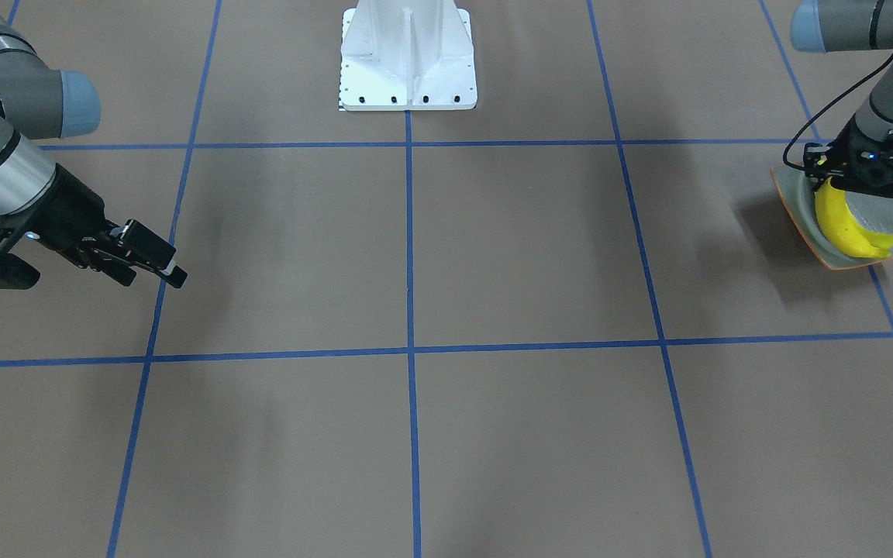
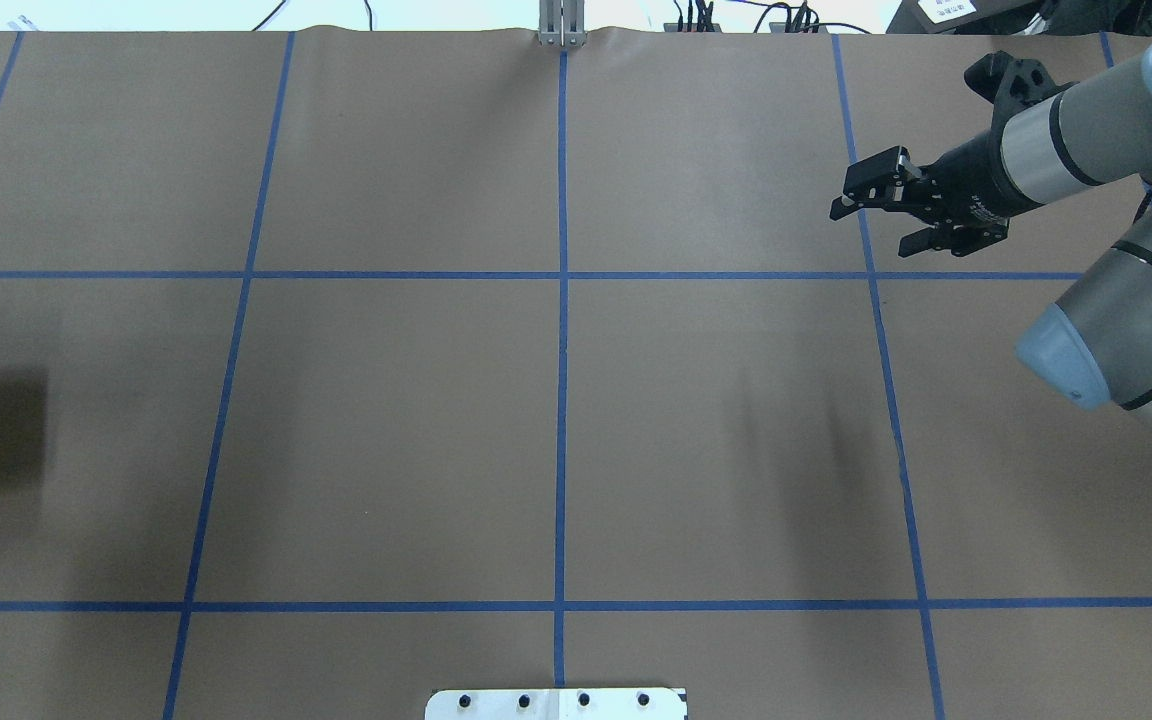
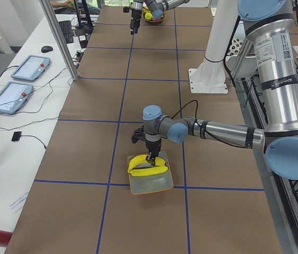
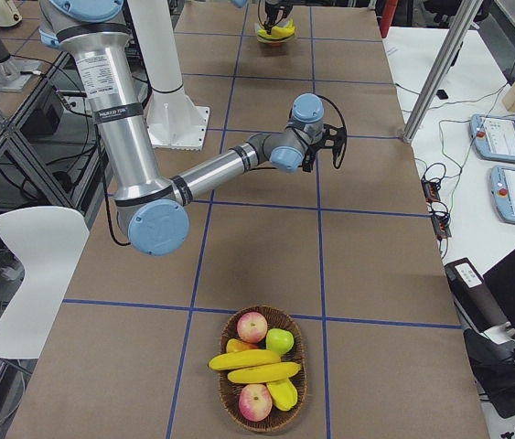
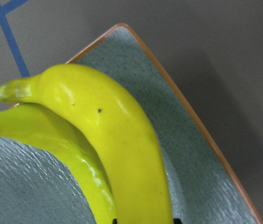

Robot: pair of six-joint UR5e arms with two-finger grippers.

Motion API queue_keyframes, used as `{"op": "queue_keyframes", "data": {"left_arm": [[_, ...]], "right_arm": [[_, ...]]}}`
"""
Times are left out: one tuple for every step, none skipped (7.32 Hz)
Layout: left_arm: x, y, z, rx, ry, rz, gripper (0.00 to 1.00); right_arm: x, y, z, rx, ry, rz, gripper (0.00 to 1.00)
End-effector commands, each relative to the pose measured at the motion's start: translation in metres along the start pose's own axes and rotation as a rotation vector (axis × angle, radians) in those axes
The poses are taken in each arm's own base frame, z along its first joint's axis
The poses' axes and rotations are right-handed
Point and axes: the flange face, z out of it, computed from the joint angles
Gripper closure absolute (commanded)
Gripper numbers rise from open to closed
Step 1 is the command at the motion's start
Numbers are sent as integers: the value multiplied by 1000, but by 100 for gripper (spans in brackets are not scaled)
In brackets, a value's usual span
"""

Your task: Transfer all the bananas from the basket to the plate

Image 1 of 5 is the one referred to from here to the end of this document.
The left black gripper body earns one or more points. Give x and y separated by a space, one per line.
852 146

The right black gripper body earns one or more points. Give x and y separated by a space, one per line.
67 214

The yellow banana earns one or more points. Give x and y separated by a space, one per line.
880 236
839 225

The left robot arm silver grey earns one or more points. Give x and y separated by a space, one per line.
847 27

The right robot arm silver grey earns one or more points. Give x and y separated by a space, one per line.
38 102

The grey square plate orange rim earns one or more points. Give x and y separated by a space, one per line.
798 201

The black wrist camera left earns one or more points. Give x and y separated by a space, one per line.
816 168

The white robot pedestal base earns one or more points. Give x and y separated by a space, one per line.
407 56

